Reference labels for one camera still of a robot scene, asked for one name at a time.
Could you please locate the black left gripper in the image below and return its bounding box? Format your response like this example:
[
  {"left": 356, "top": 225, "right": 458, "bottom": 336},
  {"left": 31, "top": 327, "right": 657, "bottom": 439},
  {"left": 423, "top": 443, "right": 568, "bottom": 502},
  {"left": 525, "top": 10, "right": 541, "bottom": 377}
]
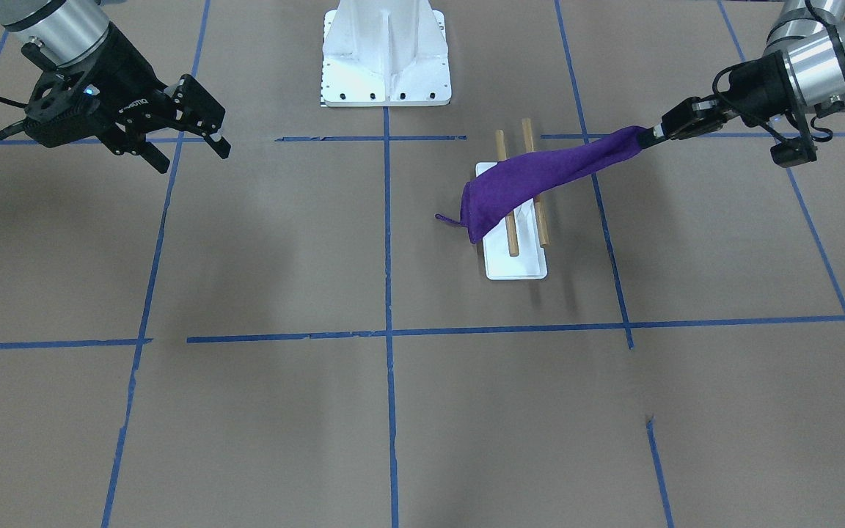
[{"left": 650, "top": 51, "right": 808, "bottom": 144}]

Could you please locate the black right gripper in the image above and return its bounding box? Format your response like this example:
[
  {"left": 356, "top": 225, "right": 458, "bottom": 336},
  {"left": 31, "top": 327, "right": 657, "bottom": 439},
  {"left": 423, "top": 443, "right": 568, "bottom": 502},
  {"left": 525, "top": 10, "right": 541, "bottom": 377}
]
[{"left": 21, "top": 26, "right": 231, "bottom": 174}]

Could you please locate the purple towel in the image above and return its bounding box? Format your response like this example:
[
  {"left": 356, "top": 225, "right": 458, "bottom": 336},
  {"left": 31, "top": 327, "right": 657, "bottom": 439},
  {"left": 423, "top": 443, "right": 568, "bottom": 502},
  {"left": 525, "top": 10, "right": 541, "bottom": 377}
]
[{"left": 434, "top": 126, "right": 651, "bottom": 244}]

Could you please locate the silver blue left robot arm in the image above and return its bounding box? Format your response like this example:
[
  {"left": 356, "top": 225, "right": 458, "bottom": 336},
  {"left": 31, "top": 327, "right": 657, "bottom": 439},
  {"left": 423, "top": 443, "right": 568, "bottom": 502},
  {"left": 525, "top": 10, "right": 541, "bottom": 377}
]
[{"left": 638, "top": 1, "right": 845, "bottom": 148}]

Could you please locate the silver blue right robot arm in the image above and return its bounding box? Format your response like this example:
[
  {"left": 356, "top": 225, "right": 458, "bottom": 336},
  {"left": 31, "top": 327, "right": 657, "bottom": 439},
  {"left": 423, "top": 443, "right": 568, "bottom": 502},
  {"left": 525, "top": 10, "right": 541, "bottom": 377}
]
[{"left": 0, "top": 1, "right": 231, "bottom": 173}]

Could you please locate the wooden rack rod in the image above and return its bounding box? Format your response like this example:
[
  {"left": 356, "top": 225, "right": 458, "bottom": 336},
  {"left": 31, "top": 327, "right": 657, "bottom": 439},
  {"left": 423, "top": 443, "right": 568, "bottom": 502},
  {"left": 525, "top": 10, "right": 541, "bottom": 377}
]
[
  {"left": 521, "top": 117, "right": 551, "bottom": 249},
  {"left": 495, "top": 129, "right": 519, "bottom": 257}
]

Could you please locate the white towel rack base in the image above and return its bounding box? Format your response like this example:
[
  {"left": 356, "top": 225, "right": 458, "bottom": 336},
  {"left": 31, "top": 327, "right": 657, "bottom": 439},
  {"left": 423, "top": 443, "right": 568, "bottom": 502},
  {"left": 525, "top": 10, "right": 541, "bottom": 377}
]
[{"left": 480, "top": 199, "right": 549, "bottom": 281}]

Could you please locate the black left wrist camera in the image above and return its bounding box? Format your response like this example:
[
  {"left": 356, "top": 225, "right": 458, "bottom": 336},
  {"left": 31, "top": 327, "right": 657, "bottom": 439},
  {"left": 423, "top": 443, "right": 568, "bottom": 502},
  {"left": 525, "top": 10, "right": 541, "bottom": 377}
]
[{"left": 770, "top": 101, "right": 844, "bottom": 168}]

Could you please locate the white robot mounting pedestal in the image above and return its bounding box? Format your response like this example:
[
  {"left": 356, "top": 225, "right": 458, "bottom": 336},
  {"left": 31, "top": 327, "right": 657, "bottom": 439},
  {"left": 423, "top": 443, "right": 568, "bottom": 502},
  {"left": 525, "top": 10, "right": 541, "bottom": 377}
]
[{"left": 320, "top": 1, "right": 453, "bottom": 108}]

